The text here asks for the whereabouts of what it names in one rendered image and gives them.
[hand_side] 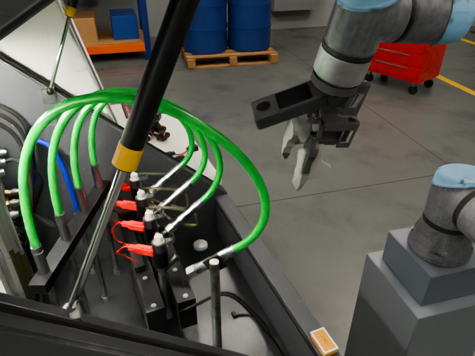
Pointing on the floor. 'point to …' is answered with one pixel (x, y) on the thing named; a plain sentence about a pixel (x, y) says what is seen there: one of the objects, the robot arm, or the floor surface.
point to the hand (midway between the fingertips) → (288, 169)
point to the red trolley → (408, 63)
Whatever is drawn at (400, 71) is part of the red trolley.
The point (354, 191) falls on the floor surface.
